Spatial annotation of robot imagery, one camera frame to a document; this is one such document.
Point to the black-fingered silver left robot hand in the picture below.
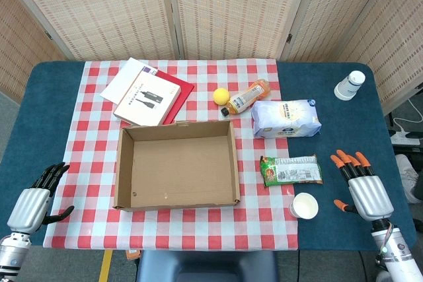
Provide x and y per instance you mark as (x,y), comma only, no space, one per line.
(28,206)

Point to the orange-tipped silver right robot hand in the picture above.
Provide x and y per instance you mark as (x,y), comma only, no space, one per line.
(370,196)

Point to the white paper cup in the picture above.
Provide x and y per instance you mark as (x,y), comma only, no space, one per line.
(304,205)

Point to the green snack packet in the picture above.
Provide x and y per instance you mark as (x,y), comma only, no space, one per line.
(291,171)

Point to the white tissue pack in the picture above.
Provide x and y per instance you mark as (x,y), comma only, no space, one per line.
(284,118)

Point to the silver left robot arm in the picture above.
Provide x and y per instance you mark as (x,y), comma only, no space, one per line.
(13,252)

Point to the open cardboard box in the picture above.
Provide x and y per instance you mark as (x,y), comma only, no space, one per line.
(181,169)

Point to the white shoe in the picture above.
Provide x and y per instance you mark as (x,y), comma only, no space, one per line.
(408,176)

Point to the red white checkered tablecloth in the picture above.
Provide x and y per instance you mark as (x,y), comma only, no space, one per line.
(92,222)

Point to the white power strip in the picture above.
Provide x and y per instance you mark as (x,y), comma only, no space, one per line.
(404,139)

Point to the blue table cover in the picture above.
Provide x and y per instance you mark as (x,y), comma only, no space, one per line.
(357,123)

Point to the stacked white paper cups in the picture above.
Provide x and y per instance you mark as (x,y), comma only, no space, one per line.
(348,85)

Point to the small orange floor item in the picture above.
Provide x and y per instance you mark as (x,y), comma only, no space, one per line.
(133,255)

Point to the white paper sheet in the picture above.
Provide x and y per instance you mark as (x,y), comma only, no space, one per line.
(120,80)

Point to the white book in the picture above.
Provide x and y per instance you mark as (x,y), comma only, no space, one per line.
(145,100)

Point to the orange drink bottle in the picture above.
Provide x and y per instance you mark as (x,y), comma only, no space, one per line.
(246,97)

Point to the yellow ball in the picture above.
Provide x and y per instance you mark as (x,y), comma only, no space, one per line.
(221,96)

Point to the dark blue chair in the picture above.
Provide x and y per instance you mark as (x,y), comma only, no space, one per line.
(205,267)

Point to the red folder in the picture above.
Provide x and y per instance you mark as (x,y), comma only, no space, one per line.
(185,92)

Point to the woven folding screen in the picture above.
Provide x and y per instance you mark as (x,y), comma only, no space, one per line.
(231,14)

